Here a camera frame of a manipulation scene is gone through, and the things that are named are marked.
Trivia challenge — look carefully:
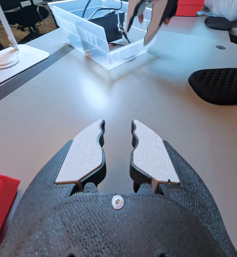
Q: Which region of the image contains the stack of red bins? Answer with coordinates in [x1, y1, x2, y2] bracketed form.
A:
[174, 0, 205, 17]

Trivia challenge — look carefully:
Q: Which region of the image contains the white document stand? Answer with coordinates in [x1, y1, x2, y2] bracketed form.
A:
[0, 0, 50, 89]

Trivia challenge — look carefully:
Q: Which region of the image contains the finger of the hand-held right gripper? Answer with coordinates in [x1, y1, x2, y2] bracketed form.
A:
[126, 0, 145, 33]
[144, 0, 168, 46]

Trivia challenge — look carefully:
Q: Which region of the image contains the black office chair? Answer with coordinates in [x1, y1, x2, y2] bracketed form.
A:
[2, 0, 49, 32]

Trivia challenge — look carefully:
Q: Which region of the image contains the black divider card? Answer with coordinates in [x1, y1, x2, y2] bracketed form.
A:
[88, 12, 125, 43]

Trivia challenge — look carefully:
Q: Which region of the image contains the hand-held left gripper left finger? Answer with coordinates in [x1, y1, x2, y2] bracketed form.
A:
[55, 119, 107, 191]

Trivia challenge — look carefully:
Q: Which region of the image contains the clear plastic bin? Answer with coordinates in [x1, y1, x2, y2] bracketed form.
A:
[48, 0, 157, 71]

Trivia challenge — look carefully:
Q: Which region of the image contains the red plastic bin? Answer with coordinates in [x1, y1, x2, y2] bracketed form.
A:
[0, 173, 21, 247]

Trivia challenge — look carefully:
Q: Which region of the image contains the black hub cable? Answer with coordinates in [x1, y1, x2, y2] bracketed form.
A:
[116, 12, 131, 44]

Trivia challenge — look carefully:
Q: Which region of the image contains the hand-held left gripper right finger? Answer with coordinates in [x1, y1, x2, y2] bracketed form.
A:
[130, 119, 180, 193]

